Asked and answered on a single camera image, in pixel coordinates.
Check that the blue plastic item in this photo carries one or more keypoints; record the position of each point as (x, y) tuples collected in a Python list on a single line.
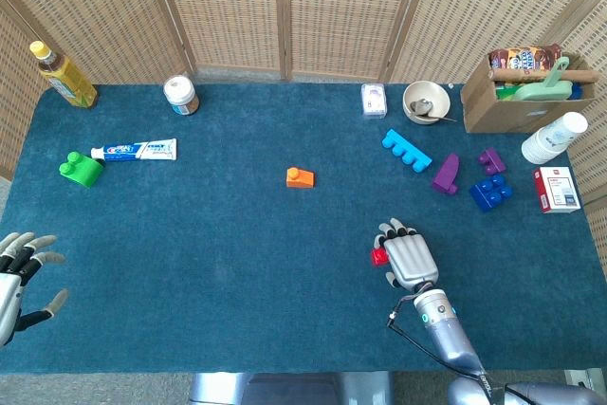
[(581, 91)]

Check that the light green dustpan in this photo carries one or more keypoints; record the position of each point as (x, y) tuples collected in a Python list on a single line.
[(540, 89)]

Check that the beige bowl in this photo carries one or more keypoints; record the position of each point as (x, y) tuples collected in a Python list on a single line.
[(438, 94)]

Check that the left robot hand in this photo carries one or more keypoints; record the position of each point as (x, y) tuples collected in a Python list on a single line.
[(12, 291)]

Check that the spoon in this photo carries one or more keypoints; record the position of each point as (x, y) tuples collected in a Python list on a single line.
[(422, 106)]

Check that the purple sloped block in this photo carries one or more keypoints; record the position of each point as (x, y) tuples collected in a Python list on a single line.
[(447, 172)]

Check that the grey robot torso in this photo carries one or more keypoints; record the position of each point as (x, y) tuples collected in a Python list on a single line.
[(218, 388)]

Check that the clear plastic box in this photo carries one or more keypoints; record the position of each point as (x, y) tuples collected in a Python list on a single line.
[(373, 100)]

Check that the blue table carpet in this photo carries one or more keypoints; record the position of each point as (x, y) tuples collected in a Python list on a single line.
[(213, 258)]

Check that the green building block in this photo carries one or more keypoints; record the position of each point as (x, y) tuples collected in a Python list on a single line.
[(83, 171)]

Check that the dark blue building block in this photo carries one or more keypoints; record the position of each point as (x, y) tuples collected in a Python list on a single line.
[(491, 192)]

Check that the woven folding screen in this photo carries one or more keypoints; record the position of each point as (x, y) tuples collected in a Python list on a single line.
[(227, 11)]

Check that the toothpaste tube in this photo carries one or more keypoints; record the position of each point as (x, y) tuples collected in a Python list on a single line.
[(142, 149)]

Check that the cardboard box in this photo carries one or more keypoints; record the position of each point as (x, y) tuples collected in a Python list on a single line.
[(502, 115)]

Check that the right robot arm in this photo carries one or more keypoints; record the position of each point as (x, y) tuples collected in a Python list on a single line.
[(443, 329)]

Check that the red and white carton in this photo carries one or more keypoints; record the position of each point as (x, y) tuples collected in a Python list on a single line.
[(557, 189)]

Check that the white-lidded jar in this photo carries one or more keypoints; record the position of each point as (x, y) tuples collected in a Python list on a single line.
[(181, 94)]

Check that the stack of paper cups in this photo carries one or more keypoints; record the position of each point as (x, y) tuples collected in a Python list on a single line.
[(552, 137)]

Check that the small red building block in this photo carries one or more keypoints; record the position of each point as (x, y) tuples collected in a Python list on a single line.
[(379, 257)]

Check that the small purple block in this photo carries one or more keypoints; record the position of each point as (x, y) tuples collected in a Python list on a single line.
[(492, 162)]

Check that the brown cardboard tube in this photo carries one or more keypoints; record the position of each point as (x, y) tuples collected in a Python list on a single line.
[(521, 75)]

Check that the light blue long block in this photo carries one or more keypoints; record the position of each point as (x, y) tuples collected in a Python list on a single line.
[(408, 151)]

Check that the brown snack bag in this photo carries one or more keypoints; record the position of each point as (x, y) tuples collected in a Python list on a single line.
[(521, 58)]

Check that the orange sloped building block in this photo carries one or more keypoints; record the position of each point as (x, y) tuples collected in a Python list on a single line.
[(299, 178)]

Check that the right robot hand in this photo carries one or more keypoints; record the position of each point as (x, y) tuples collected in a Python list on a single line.
[(410, 258)]

